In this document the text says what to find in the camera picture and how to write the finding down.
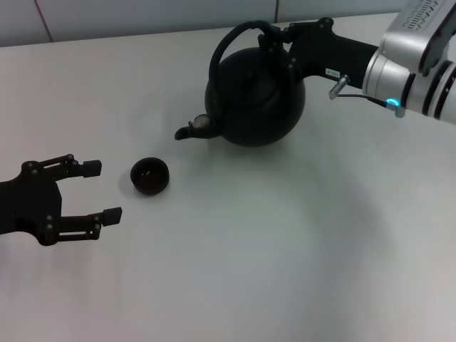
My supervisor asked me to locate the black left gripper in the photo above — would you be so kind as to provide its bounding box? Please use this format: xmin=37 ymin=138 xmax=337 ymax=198
xmin=0 ymin=153 xmax=124 ymax=247

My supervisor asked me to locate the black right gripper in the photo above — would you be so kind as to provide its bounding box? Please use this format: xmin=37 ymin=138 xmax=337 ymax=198
xmin=259 ymin=18 xmax=378 ymax=90

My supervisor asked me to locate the dark brown teacup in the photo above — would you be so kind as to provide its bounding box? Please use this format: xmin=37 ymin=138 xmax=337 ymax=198
xmin=130 ymin=156 xmax=171 ymax=196

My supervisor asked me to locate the black round teapot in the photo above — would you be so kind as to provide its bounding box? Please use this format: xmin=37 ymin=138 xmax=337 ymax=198
xmin=174 ymin=21 xmax=307 ymax=147

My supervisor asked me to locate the right gripper cable with plug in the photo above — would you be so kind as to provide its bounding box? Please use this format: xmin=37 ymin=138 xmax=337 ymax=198
xmin=328 ymin=74 xmax=407 ymax=118

